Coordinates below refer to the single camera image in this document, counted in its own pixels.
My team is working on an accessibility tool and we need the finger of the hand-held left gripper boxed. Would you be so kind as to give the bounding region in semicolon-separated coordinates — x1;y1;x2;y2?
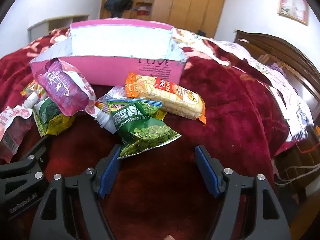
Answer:
0;136;52;184

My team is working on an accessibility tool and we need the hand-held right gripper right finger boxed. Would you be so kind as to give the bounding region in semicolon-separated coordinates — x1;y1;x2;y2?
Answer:
194;145;292;240

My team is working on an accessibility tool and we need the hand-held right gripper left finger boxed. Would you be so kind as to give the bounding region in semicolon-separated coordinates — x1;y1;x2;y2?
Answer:
29;144;123;240

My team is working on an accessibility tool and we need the red pink spout pouch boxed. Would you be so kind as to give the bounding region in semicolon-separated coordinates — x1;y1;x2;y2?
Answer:
0;92;40;163

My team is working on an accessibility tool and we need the yellow green snack packet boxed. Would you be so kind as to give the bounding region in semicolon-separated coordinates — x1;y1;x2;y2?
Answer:
32;97;75;137

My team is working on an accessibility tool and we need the green pea packet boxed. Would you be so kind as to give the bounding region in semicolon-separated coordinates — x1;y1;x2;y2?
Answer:
110;101;182;160

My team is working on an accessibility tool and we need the clear rainbow striped snack packet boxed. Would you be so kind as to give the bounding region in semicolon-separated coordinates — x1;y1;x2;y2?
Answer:
96;86;163;120
21;80;48;98

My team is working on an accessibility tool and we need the colourful candy packet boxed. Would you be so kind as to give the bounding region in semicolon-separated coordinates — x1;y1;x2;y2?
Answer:
34;58;117;133

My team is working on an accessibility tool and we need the orange cracker packet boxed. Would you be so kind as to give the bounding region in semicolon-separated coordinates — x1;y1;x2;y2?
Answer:
125;72;207;125

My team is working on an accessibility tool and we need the pink cardboard box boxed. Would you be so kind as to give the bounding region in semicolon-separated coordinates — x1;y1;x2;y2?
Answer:
29;19;188;85

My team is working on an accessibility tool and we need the red floral blanket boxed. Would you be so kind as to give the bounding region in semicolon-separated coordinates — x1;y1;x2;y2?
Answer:
0;27;290;240

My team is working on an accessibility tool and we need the smartphone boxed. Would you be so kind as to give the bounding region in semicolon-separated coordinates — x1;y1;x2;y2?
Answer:
269;86;291;120

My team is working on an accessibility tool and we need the wooden headboard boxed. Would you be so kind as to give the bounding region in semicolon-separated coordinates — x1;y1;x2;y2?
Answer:
235;30;320;110

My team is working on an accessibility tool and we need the wooden wardrobe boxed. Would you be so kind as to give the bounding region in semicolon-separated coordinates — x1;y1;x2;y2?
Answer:
100;0;229;39

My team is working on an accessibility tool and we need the black hanging coat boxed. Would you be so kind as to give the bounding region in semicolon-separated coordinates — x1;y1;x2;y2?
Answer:
104;0;134;18

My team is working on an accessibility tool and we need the white cable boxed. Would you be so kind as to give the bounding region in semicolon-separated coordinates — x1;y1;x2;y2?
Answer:
274;162;320;186

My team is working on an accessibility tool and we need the orange cable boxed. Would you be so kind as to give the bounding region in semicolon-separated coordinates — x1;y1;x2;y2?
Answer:
290;127;320;153

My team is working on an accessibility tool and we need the framed wall picture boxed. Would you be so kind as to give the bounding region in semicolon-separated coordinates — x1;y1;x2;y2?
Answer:
278;0;309;26

